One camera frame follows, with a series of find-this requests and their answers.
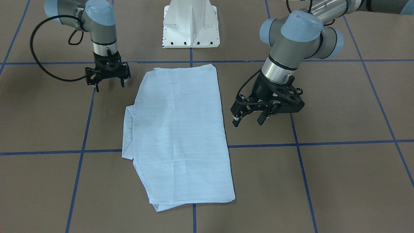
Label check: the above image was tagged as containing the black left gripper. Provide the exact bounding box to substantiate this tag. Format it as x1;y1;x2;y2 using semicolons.
230;71;305;127

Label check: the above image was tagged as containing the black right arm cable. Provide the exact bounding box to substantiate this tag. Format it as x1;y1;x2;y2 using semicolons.
30;15;96;82

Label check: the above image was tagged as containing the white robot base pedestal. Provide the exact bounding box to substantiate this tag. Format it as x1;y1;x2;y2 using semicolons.
162;0;220;48

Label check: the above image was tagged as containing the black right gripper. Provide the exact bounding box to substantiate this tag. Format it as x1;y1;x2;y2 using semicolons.
85;50;131;93

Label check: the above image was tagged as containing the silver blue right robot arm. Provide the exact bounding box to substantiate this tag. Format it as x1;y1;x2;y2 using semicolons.
44;0;131;90

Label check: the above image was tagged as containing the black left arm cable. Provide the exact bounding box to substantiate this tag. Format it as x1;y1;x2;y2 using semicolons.
236;68;262;101

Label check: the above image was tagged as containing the light blue striped shirt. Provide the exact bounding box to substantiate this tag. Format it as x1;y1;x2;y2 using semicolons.
122;64;235;211

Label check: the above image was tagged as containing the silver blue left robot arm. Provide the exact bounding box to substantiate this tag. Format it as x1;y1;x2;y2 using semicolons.
231;0;413;127

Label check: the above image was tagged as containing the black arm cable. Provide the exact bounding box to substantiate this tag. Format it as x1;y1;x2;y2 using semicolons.
236;68;262;101
30;15;96;82

